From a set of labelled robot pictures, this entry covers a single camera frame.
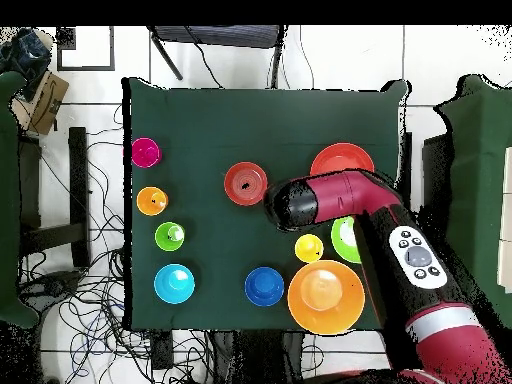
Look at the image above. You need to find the dark blue bowl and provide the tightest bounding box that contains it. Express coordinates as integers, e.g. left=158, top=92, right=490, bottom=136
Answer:
left=244, top=266, right=286, bottom=308

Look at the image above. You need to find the large shallow orange bowl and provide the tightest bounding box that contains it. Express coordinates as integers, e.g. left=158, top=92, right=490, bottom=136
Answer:
left=309, top=142, right=376, bottom=177

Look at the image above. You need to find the large yellow bowl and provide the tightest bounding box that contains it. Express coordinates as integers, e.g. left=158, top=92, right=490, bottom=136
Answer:
left=286, top=259, right=366, bottom=336

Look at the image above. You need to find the black floor cable tangle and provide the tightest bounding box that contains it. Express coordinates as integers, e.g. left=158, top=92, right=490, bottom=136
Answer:
left=19, top=103, right=213, bottom=384

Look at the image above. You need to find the cardboard box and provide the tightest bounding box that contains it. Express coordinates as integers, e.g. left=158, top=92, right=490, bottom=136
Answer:
left=9, top=70, right=70, bottom=136

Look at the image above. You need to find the white board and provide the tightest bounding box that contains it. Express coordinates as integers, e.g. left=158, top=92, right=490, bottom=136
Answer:
left=496, top=146, right=512, bottom=295

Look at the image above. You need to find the dark green tablecloth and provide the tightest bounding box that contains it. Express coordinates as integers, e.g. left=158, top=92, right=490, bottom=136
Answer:
left=121, top=76, right=409, bottom=333

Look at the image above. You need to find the pink cup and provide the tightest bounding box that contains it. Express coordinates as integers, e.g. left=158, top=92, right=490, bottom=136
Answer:
left=131, top=137, right=163, bottom=169

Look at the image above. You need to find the grey base foot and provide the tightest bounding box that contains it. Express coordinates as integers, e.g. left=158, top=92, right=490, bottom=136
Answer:
left=21, top=270, right=83, bottom=299

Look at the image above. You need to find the green cup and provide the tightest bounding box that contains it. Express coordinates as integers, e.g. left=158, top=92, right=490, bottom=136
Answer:
left=154, top=221, right=186, bottom=253

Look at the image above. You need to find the black table stand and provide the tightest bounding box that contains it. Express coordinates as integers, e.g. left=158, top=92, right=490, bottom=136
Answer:
left=399, top=131, right=454, bottom=241
left=18, top=126, right=92, bottom=268

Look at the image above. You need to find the green bowl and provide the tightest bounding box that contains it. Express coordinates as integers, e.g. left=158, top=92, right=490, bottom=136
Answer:
left=330, top=215, right=363, bottom=265

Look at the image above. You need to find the dark blue bag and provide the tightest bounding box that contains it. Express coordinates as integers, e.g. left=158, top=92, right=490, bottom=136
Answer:
left=0, top=28, right=53, bottom=101

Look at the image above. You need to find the black floor box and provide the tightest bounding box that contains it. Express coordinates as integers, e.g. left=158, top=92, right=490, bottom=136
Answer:
left=150, top=330, right=174, bottom=371

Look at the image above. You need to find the light blue bowl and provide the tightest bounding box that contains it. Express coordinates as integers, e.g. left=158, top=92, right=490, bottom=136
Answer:
left=153, top=263, right=196, bottom=305

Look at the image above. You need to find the small orange bowl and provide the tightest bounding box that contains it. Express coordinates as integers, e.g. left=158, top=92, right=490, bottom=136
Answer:
left=223, top=161, right=269, bottom=207

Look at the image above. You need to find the orange cup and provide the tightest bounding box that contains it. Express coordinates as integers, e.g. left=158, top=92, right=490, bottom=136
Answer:
left=136, top=186, right=170, bottom=217

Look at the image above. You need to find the black square frame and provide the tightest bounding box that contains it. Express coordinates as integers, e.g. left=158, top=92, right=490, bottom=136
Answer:
left=56, top=26, right=116, bottom=72

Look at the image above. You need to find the green covered side table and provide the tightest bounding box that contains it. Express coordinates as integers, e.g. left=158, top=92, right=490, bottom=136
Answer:
left=433, top=74, right=512, bottom=336
left=0, top=70, right=40, bottom=329

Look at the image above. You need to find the yellow cup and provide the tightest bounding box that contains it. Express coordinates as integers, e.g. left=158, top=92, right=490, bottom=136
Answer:
left=294, top=233, right=325, bottom=264

